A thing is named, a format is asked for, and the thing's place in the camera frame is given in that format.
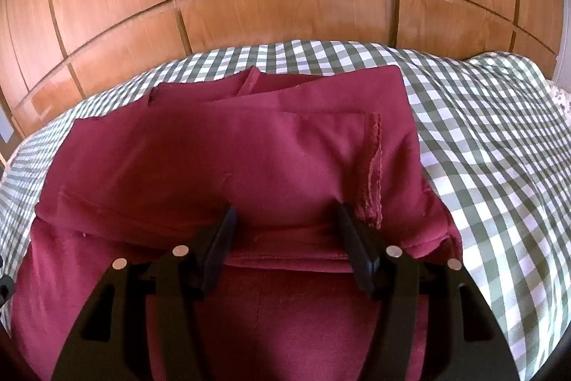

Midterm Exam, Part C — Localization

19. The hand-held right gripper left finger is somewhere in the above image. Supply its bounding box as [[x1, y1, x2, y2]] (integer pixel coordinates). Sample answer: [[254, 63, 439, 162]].
[[51, 204, 238, 381]]

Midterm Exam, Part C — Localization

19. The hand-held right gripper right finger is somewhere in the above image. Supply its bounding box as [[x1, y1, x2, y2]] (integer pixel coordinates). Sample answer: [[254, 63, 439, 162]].
[[336, 203, 521, 381]]

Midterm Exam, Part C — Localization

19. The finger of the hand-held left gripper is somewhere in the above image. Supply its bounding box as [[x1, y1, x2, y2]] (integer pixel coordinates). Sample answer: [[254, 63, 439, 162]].
[[0, 257, 14, 307]]

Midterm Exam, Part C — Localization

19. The dark red garment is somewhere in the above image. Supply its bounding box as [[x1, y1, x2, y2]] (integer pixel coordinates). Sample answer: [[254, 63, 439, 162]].
[[10, 65, 464, 381]]

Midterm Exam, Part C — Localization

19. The green white checked bedspread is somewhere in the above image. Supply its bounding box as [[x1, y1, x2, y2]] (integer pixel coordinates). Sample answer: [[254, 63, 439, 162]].
[[0, 41, 571, 381]]

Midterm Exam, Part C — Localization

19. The wooden wardrobe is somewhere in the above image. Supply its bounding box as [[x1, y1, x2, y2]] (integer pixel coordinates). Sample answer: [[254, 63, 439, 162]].
[[0, 0, 571, 141]]

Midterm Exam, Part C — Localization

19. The floral bed sheet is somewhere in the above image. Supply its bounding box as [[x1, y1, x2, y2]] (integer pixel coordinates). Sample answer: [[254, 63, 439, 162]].
[[551, 83, 571, 116]]

